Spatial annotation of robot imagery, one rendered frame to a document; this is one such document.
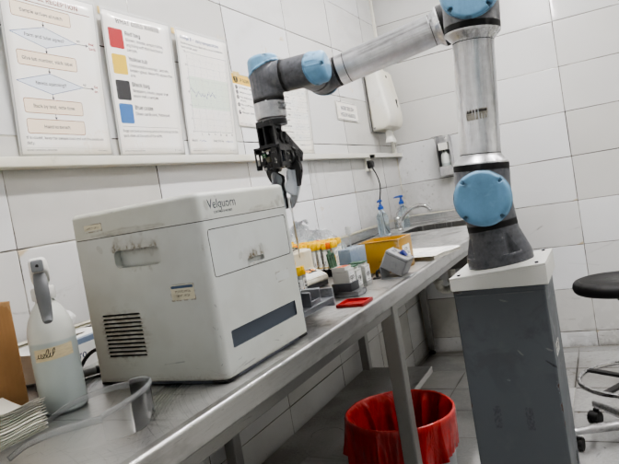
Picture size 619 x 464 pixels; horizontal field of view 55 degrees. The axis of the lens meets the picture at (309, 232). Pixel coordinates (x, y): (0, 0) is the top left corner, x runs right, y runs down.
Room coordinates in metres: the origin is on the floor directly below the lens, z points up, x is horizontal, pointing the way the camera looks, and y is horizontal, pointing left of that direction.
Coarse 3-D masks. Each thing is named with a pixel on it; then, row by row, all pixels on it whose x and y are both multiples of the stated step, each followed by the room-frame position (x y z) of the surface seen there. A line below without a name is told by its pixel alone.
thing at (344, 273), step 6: (336, 270) 1.51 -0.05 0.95; (342, 270) 1.50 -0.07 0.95; (348, 270) 1.50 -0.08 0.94; (354, 270) 1.53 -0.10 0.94; (336, 276) 1.51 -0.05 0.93; (342, 276) 1.50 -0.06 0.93; (348, 276) 1.49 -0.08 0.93; (354, 276) 1.52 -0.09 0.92; (336, 282) 1.51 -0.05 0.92; (342, 282) 1.50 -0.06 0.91; (348, 282) 1.50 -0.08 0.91
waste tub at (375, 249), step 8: (368, 240) 1.92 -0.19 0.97; (376, 240) 1.95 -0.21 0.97; (384, 240) 1.80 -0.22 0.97; (392, 240) 1.79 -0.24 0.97; (400, 240) 1.80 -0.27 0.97; (408, 240) 1.87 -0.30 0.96; (368, 248) 1.83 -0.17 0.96; (376, 248) 1.82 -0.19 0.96; (384, 248) 1.80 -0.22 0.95; (400, 248) 1.79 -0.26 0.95; (408, 248) 1.86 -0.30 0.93; (368, 256) 1.83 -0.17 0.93; (376, 256) 1.82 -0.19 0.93; (376, 264) 1.82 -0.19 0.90
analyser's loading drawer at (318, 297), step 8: (312, 288) 1.27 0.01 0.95; (320, 288) 1.32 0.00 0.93; (328, 288) 1.31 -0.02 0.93; (304, 296) 1.22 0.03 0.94; (312, 296) 1.27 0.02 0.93; (320, 296) 1.26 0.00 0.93; (328, 296) 1.31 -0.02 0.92; (304, 304) 1.23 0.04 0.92; (312, 304) 1.22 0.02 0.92; (320, 304) 1.24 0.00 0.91; (328, 304) 1.29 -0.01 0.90; (304, 312) 1.18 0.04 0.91; (312, 312) 1.22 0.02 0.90
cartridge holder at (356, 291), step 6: (354, 282) 1.51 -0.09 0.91; (336, 288) 1.51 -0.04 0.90; (342, 288) 1.50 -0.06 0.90; (348, 288) 1.49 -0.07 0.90; (354, 288) 1.50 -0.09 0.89; (360, 288) 1.51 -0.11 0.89; (366, 288) 1.52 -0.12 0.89; (336, 294) 1.51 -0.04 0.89; (342, 294) 1.50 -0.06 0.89; (348, 294) 1.49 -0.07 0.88; (354, 294) 1.48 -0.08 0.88; (360, 294) 1.49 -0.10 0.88
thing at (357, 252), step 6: (354, 246) 1.79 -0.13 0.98; (360, 246) 1.77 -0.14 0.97; (342, 252) 1.72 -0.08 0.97; (348, 252) 1.71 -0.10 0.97; (354, 252) 1.73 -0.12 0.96; (360, 252) 1.76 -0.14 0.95; (342, 258) 1.72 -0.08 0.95; (348, 258) 1.71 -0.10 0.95; (354, 258) 1.72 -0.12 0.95; (360, 258) 1.76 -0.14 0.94; (366, 258) 1.79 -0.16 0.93; (342, 264) 1.72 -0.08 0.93; (372, 276) 1.78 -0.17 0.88
